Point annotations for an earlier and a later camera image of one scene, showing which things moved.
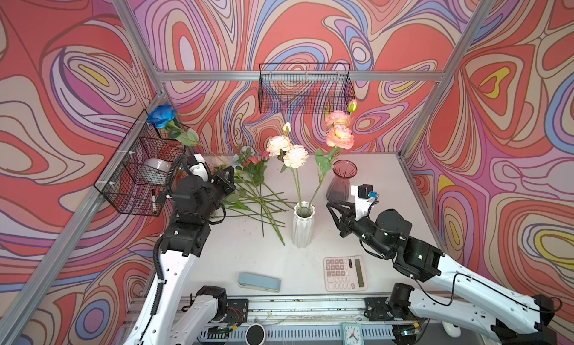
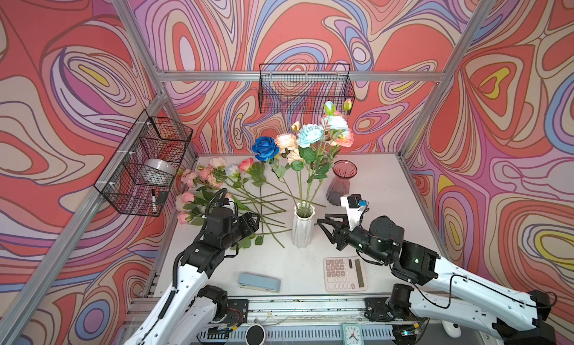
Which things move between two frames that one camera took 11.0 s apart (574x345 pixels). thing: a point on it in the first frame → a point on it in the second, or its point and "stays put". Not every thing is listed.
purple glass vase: x=338 y=189 stays put
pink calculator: x=344 y=274 stays put
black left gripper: x=224 y=186 → x=247 y=223
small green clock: x=352 y=334 stays put
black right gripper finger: x=343 y=215 → x=340 y=234
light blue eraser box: x=255 y=281 stays put
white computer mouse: x=451 y=330 stays put
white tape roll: x=155 y=171 stays put
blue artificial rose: x=162 y=115 → x=266 y=147
